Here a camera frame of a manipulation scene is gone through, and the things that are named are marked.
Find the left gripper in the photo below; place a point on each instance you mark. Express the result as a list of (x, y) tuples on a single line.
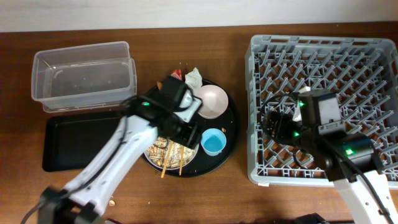
[(185, 130)]

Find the black rectangular tray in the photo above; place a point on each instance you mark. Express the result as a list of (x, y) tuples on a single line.
[(72, 141)]

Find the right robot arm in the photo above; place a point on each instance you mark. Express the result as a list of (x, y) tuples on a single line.
[(350, 161)]

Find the blue cup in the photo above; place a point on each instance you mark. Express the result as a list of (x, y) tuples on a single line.
[(213, 141)]

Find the clear plastic bin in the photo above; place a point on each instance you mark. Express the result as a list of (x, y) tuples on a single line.
[(83, 77)]

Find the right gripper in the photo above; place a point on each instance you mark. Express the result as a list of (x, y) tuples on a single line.
[(280, 118)]

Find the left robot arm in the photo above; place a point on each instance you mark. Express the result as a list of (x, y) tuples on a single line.
[(84, 199)]

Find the red snack wrapper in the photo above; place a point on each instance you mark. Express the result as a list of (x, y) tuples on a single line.
[(177, 74)]

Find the grey plate with food scraps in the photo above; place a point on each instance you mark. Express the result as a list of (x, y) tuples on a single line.
[(156, 154)]

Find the white tissue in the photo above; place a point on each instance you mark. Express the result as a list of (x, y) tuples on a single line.
[(193, 79)]

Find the round black tray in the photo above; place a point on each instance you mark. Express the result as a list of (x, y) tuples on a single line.
[(203, 163)]

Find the grey dishwasher rack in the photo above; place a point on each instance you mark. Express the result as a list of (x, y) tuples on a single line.
[(361, 72)]

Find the orange carrot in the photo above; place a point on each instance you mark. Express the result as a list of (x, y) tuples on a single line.
[(159, 85)]

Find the wooden chopstick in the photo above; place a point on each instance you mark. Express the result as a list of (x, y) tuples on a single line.
[(181, 159), (166, 161)]

